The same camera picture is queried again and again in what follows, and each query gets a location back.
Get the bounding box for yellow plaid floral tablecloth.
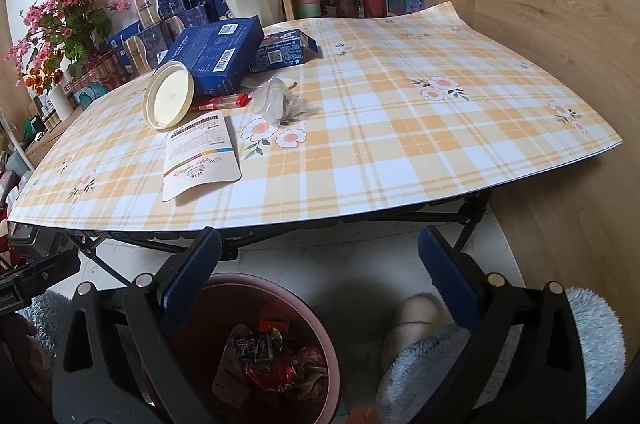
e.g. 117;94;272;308
7;2;623;237

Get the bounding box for orange artificial flowers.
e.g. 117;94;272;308
22;54;63;95

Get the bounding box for row of small brown bottles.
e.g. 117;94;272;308
37;97;58;125

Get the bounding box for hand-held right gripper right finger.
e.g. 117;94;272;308
417;225;588;424

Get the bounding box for person's fluffy trouser leg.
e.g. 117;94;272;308
17;289;73;355
375;287;628;424

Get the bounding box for clear plastic wrapper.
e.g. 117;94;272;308
251;77;307;127

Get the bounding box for white bottle vase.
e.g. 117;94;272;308
47;82;73;117

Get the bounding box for large blue coffee box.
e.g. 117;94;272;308
157;15;266;98

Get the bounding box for person's right fluffy trouser leg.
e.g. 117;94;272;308
375;287;628;424

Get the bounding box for maroon plastic bin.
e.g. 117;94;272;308
145;273;341;424

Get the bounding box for flat blue box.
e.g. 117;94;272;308
107;20;143;50

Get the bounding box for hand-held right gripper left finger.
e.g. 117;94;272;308
52;227;223;424

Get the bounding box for floral tin box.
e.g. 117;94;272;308
70;54;126;107

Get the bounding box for red lighter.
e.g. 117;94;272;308
192;93;251;112

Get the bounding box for person's left fluffy trouser leg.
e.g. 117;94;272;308
17;289;73;355

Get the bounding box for beige slipper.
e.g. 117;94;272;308
382;294;453;370

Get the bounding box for black folding table frame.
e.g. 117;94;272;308
65;194;493;285

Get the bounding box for red gold wrapper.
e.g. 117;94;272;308
285;346;328;405

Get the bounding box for wooden low cabinet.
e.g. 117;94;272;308
22;104;86;170

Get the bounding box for white paper pouch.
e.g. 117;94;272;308
161;111;242;203

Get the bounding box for red white patterned blanket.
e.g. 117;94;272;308
0;169;26;220

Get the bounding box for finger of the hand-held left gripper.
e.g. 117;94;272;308
9;227;67;261
0;253;82;292

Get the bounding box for small blue carton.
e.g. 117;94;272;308
247;28;319;74

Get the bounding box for blue box with white label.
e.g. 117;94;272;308
187;0;231;22

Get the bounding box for crushed red can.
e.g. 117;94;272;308
242;354;301;397

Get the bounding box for cream round lid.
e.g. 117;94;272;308
142;60;195;130

